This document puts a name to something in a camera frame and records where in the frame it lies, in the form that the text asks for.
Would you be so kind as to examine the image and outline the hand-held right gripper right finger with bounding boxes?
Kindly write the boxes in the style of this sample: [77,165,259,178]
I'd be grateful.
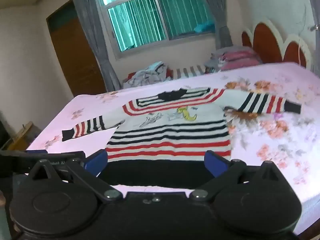
[189,150,288,202]

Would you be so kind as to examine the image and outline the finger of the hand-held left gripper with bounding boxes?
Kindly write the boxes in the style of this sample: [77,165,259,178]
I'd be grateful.
[26,149,86,162]

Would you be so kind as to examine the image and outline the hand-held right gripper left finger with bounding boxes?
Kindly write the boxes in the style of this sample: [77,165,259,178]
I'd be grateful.
[27,149,123,203]

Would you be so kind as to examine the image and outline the striped red black white sweater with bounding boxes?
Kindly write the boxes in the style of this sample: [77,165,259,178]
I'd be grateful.
[62,87,302,190]

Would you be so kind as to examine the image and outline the pile of grey white clothes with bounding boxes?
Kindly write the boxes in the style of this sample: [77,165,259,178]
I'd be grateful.
[122,61,168,89]

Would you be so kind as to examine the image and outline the wooden furniture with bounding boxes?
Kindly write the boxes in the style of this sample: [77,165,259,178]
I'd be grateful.
[7,121,42,151]

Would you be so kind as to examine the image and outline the bed with floral pink sheet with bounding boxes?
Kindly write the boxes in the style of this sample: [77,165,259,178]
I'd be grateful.
[25,61,320,235]

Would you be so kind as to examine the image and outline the grey white striped cloth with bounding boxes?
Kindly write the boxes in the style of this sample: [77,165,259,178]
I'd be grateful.
[171,65,208,79]

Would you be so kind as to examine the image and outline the brown wooden door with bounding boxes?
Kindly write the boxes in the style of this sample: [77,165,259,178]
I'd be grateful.
[46,0,107,97]

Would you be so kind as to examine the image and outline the grey folded cloth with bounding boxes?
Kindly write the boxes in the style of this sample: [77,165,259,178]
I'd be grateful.
[204,45,242,73]

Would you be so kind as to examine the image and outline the grey curtain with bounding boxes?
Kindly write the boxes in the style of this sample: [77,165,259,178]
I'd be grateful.
[69,0,123,92]
[195,0,233,51]

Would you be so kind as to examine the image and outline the scalloped brown white headboard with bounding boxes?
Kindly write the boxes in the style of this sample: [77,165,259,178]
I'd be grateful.
[241,19,313,70]

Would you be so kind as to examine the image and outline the window with green blinds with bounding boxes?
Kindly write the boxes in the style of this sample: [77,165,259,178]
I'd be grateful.
[96,0,220,58]

